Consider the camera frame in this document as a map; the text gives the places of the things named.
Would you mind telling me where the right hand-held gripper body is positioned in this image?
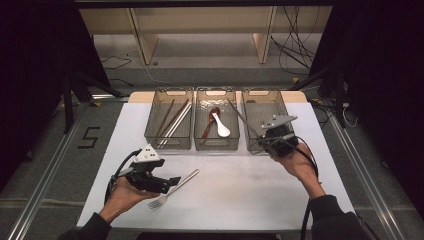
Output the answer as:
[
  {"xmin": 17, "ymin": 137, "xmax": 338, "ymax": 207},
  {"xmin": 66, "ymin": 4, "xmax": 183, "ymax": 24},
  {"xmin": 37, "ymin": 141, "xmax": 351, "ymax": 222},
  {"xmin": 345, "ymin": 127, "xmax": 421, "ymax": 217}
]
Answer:
[{"xmin": 258, "ymin": 114, "xmax": 300, "ymax": 158}]

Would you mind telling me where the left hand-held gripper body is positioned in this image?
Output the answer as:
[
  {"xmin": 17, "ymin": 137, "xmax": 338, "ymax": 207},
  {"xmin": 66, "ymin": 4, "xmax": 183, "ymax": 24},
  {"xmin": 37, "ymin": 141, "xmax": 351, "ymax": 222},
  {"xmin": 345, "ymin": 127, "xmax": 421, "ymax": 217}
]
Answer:
[{"xmin": 125, "ymin": 143, "xmax": 173, "ymax": 195}]

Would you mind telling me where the steel fork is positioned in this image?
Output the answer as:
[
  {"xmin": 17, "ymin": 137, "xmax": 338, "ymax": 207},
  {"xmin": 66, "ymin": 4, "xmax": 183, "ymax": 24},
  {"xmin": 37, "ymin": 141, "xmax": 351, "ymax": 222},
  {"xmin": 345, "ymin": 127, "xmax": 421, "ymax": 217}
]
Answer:
[{"xmin": 147, "ymin": 168, "xmax": 201, "ymax": 210}]

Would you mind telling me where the smoky transparent plastic bin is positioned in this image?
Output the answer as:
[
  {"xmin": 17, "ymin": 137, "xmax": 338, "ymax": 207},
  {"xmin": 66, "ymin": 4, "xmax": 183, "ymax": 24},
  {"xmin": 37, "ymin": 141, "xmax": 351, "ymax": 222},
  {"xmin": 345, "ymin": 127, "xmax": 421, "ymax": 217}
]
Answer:
[
  {"xmin": 241, "ymin": 87, "xmax": 296, "ymax": 156},
  {"xmin": 193, "ymin": 85, "xmax": 241, "ymax": 152},
  {"xmin": 143, "ymin": 86, "xmax": 195, "ymax": 151}
]

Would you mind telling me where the white plastic spoon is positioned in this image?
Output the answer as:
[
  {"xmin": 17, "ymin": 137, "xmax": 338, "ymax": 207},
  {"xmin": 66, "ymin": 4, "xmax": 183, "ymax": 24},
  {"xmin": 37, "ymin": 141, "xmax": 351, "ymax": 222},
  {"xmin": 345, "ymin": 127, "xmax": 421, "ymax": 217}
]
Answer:
[{"xmin": 211, "ymin": 112, "xmax": 232, "ymax": 139}]

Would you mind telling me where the brown wooden spoon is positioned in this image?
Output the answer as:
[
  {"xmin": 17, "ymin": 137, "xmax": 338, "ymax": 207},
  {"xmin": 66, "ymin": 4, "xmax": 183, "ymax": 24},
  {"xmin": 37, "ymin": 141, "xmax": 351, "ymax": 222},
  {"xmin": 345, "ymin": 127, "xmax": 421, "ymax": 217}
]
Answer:
[{"xmin": 200, "ymin": 106, "xmax": 222, "ymax": 145}]

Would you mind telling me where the brown wooden chopstick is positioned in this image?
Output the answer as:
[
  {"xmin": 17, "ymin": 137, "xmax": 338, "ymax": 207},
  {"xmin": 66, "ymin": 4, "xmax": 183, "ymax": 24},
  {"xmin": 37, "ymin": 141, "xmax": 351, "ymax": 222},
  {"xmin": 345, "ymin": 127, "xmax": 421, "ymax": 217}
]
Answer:
[
  {"xmin": 162, "ymin": 98, "xmax": 190, "ymax": 138},
  {"xmin": 155, "ymin": 98, "xmax": 176, "ymax": 138}
]

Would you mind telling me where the person's left hand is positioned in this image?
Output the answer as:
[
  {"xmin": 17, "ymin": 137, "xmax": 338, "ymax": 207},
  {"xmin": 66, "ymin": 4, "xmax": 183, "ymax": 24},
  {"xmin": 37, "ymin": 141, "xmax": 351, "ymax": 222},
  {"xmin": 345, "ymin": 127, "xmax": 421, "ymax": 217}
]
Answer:
[{"xmin": 105, "ymin": 175, "xmax": 162, "ymax": 218}]

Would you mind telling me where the person's right hand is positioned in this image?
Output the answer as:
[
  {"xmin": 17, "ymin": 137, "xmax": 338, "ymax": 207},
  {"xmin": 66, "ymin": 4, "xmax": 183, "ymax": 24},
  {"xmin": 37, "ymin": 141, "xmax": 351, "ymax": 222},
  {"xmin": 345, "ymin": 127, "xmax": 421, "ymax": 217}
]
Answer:
[{"xmin": 272, "ymin": 142, "xmax": 328, "ymax": 200}]

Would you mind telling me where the black metal stand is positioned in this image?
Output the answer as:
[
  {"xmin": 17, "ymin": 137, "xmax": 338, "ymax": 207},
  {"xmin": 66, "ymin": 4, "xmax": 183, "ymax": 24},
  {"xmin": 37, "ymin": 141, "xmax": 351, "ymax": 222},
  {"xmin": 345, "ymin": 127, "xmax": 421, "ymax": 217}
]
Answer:
[
  {"xmin": 289, "ymin": 64, "xmax": 348, "ymax": 129},
  {"xmin": 61, "ymin": 71, "xmax": 125, "ymax": 134}
]

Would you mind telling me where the black curtain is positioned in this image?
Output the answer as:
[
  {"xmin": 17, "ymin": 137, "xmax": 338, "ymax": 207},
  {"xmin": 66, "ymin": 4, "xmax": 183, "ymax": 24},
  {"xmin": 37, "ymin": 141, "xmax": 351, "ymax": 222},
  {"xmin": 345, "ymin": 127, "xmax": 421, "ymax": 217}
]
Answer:
[
  {"xmin": 0, "ymin": 0, "xmax": 112, "ymax": 194},
  {"xmin": 309, "ymin": 0, "xmax": 424, "ymax": 214}
]

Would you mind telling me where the light wooden shelf unit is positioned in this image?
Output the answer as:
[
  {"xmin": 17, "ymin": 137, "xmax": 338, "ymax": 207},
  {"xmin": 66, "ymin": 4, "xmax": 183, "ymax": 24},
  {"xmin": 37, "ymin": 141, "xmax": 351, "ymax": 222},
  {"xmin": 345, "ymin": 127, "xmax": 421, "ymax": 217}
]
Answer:
[{"xmin": 79, "ymin": 5, "xmax": 334, "ymax": 66}]

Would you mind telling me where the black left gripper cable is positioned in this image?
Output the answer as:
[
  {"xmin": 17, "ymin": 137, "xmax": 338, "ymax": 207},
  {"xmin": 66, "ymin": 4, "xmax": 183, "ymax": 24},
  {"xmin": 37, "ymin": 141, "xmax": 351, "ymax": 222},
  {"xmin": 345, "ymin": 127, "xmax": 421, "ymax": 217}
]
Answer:
[{"xmin": 104, "ymin": 148, "xmax": 144, "ymax": 204}]

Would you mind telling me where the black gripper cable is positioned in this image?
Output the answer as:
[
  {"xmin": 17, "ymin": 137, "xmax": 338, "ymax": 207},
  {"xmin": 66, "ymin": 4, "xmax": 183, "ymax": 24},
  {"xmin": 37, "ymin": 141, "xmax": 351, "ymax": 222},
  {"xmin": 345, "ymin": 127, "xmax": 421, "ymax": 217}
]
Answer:
[
  {"xmin": 294, "ymin": 134, "xmax": 322, "ymax": 240},
  {"xmin": 104, "ymin": 148, "xmax": 144, "ymax": 204}
]

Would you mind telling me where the white cable with plug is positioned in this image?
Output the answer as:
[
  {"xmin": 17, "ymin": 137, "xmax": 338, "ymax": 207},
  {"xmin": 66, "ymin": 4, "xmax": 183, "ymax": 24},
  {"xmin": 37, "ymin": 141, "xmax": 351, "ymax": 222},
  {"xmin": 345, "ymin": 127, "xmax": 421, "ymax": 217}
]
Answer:
[{"xmin": 342, "ymin": 101, "xmax": 360, "ymax": 130}]

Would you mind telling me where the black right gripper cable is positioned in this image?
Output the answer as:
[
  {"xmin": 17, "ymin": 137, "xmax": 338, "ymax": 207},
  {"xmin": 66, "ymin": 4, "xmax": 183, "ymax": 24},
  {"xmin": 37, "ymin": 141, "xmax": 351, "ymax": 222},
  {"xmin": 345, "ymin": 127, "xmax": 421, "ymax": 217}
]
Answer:
[{"xmin": 294, "ymin": 134, "xmax": 322, "ymax": 240}]

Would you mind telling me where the black cable bundle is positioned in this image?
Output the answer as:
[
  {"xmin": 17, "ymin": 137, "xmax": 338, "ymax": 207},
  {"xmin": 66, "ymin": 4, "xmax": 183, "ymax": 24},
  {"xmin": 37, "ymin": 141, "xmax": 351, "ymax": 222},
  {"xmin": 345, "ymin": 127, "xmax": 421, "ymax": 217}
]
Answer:
[{"xmin": 269, "ymin": 5, "xmax": 323, "ymax": 77}]

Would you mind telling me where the aluminium floor rail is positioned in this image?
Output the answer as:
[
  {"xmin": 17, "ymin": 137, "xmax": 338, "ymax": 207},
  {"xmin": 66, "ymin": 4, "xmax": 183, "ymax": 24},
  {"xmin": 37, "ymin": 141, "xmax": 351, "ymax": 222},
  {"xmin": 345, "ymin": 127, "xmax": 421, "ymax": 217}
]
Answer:
[
  {"xmin": 6, "ymin": 94, "xmax": 130, "ymax": 240},
  {"xmin": 328, "ymin": 109, "xmax": 406, "ymax": 240}
]

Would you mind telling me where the white floor cable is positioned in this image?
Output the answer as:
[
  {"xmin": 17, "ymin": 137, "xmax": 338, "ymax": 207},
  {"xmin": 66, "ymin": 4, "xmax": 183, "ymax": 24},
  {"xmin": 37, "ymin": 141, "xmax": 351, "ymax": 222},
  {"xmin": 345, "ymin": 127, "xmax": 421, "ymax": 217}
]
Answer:
[{"xmin": 143, "ymin": 63, "xmax": 175, "ymax": 87}]

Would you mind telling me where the black floor cable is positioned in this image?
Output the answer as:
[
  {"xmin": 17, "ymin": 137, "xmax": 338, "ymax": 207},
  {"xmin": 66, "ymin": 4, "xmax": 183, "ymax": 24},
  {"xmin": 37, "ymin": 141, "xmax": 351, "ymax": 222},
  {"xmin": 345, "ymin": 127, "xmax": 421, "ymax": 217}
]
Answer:
[{"xmin": 100, "ymin": 54, "xmax": 133, "ymax": 71}]

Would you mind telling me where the black frame bar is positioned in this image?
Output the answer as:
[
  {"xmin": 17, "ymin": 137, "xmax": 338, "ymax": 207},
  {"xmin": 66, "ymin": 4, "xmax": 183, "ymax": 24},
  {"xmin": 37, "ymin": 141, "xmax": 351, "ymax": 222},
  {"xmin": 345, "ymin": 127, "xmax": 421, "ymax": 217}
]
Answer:
[{"xmin": 73, "ymin": 0, "xmax": 335, "ymax": 9}]

